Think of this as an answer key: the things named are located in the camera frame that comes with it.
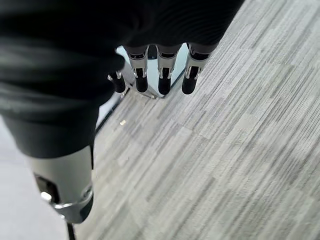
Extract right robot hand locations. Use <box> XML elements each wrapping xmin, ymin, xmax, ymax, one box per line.
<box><xmin>0</xmin><ymin>0</ymin><xmax>246</xmax><ymax>225</ymax></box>

